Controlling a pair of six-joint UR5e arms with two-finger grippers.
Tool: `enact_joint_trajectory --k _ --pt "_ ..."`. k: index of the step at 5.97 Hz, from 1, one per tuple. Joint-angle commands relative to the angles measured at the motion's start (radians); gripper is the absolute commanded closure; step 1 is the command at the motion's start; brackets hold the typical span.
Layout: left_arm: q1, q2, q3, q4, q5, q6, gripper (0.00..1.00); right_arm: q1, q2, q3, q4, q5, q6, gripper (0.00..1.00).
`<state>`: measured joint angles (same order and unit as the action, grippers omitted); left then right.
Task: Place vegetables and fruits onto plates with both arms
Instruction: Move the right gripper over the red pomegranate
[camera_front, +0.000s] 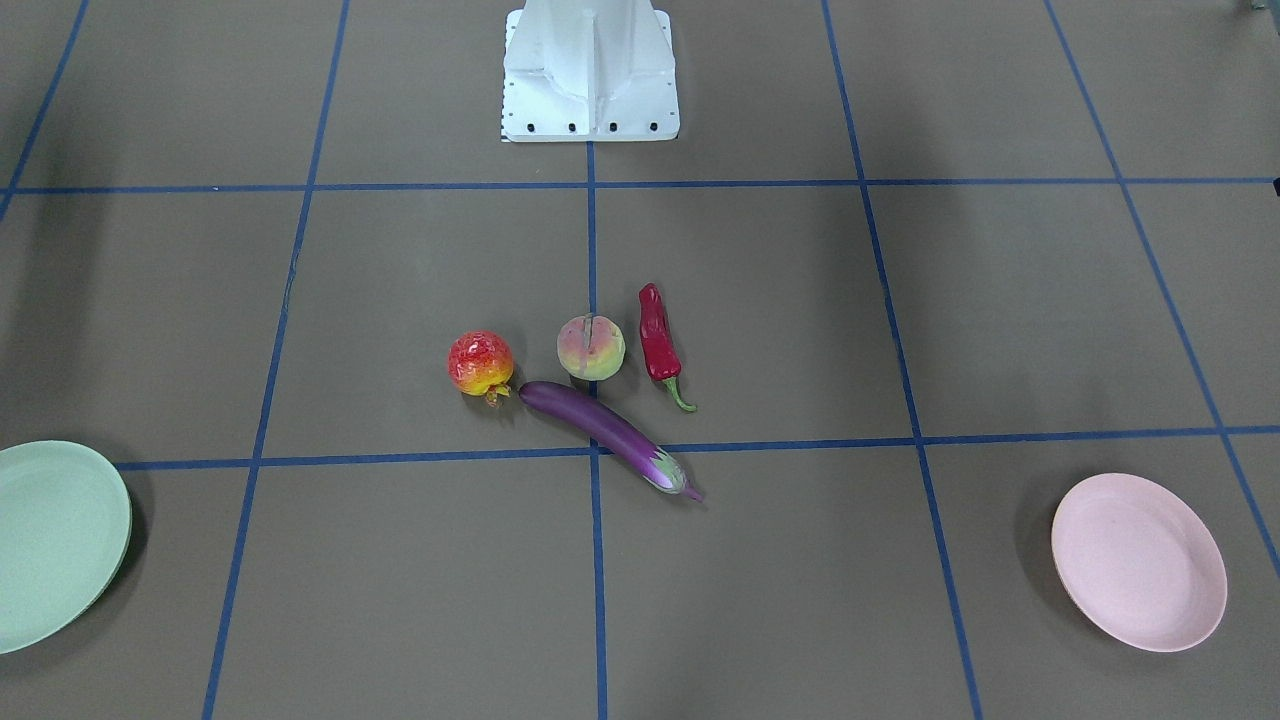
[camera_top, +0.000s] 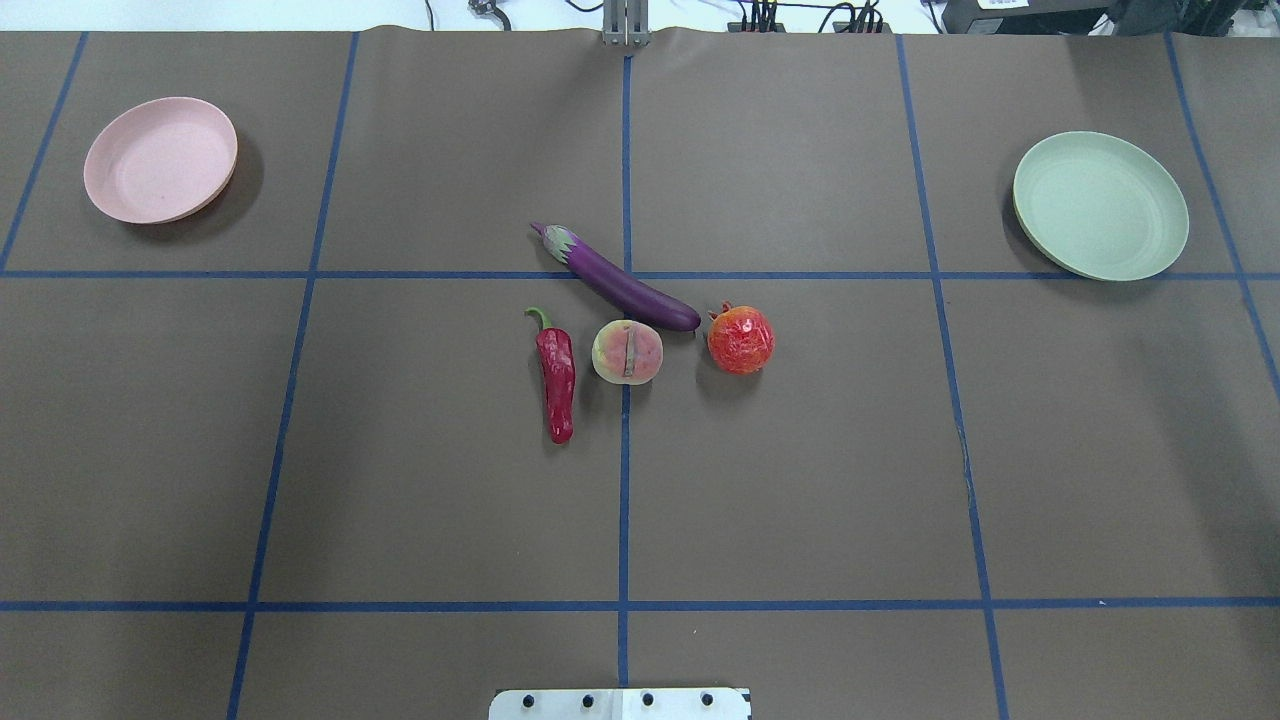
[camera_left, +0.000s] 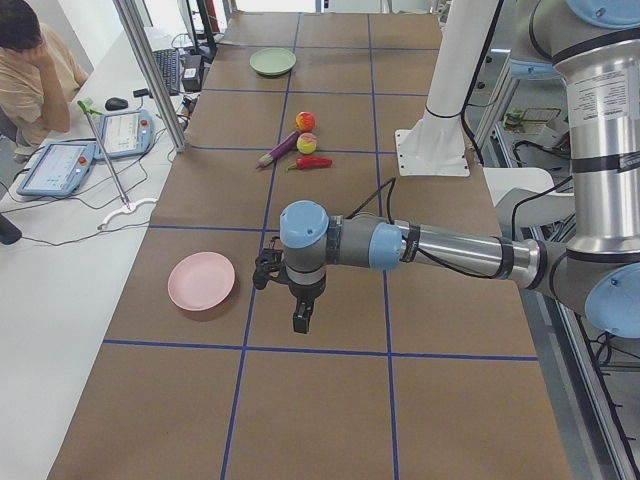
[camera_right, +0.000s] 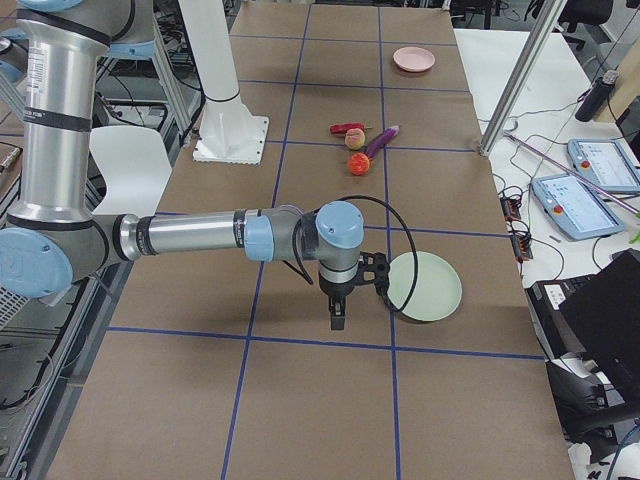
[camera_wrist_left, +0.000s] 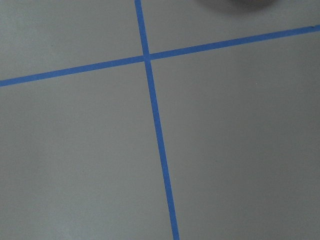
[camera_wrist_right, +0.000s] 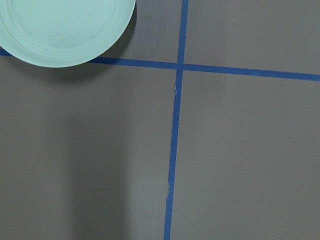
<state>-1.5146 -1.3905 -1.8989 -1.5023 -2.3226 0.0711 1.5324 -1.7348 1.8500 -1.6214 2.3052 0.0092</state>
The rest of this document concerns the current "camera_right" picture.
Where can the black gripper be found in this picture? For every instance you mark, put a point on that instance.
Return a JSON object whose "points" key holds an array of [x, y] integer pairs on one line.
{"points": [[335, 291]]}

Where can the red pomegranate toy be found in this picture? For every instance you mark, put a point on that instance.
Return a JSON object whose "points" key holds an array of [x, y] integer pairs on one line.
{"points": [[359, 164]]}

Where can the peach toy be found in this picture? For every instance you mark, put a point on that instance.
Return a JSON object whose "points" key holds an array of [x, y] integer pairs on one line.
{"points": [[354, 139]]}

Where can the red chili pepper toy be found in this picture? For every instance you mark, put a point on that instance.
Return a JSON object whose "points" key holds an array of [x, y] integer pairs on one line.
{"points": [[342, 129]]}

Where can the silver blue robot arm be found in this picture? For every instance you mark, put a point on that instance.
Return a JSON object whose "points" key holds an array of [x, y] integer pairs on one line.
{"points": [[52, 239]]}

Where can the green plate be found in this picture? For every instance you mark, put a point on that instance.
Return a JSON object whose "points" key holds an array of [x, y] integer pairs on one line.
{"points": [[438, 291]]}

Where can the purple eggplant toy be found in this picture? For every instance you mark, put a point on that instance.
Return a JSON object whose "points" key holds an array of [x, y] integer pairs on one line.
{"points": [[380, 141]]}

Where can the orange circuit board lower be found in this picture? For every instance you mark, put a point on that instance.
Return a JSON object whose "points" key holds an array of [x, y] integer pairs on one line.
{"points": [[521, 245]]}

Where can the orange circuit board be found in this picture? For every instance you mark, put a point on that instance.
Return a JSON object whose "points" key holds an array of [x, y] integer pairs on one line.
{"points": [[510, 206], [521, 245]]}

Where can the orange circuit board upper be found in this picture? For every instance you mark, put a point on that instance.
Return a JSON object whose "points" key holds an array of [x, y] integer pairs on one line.
{"points": [[510, 206]]}

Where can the white plastic chair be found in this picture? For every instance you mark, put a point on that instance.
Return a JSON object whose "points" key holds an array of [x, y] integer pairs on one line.
{"points": [[135, 167]]}

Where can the near teach pendant tablet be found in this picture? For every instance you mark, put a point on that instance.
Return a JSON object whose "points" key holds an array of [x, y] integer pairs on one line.
{"points": [[575, 209]]}

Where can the teach pendant tablet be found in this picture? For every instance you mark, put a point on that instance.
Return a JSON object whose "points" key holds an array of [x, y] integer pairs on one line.
{"points": [[575, 209], [606, 163]]}

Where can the pink plate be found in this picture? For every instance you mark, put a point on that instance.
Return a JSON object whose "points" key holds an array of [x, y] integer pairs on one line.
{"points": [[412, 59]]}

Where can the black laptop computer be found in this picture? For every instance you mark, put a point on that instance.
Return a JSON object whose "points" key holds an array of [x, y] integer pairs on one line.
{"points": [[597, 315]]}

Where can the far teach pendant tablet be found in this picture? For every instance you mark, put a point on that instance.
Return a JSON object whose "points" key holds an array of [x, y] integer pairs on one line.
{"points": [[606, 163]]}

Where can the black water bottle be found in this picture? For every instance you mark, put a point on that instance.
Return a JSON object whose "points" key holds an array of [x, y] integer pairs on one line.
{"points": [[597, 96]]}

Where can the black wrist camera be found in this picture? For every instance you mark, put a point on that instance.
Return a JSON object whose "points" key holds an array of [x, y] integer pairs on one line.
{"points": [[373, 269]]}

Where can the white pedestal column base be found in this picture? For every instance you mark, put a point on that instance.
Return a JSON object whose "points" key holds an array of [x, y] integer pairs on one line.
{"points": [[228, 131]]}

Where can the aluminium frame post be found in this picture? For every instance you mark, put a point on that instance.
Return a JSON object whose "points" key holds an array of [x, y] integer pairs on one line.
{"points": [[533, 46]]}

